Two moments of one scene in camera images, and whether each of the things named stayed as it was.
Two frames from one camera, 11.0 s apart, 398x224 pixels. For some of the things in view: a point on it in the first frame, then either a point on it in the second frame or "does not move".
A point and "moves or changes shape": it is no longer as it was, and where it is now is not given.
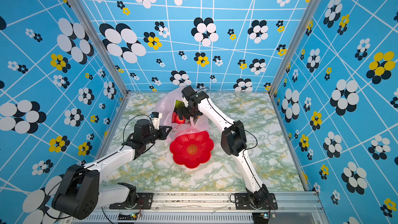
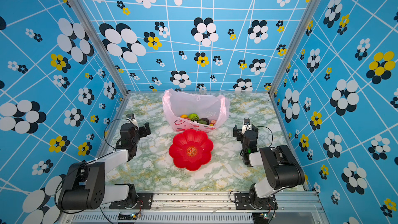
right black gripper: [184, 111] → [238, 134]
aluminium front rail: [295, 207] does not move
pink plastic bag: [165, 103] moves or changes shape
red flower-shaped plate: [191, 149] does not move
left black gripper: [164, 134] → [143, 134]
